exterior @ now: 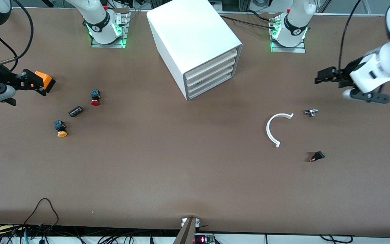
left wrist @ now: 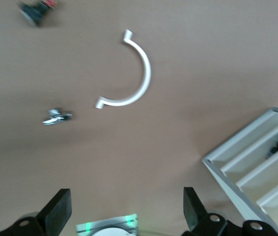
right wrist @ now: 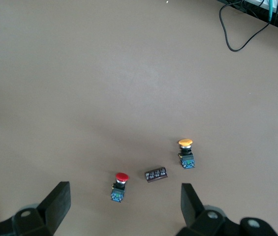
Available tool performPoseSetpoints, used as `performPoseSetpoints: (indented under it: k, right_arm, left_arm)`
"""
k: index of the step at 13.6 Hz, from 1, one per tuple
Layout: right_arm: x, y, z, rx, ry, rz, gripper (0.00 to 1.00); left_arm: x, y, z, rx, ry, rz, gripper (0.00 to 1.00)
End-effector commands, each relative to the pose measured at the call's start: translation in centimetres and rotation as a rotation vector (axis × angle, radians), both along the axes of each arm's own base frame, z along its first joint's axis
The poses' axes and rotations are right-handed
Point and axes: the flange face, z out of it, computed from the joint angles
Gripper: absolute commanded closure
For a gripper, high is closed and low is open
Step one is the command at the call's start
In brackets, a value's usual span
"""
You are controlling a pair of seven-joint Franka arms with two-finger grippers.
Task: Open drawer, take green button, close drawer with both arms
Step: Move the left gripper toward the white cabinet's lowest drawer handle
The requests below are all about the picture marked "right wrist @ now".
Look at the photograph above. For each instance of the dark brown electronic component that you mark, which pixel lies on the dark brown electronic component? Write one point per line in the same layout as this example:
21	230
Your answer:
156	175

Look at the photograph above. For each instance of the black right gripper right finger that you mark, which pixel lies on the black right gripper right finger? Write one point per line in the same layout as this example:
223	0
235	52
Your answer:
190	204

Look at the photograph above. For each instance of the yellow mushroom push button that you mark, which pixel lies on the yellow mushroom push button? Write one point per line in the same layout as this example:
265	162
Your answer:
185	142

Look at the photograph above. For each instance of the red mushroom push button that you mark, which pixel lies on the red mushroom push button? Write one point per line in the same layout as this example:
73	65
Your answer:
121	176

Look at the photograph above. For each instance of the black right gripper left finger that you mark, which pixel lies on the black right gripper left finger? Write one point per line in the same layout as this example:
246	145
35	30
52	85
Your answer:
55	204

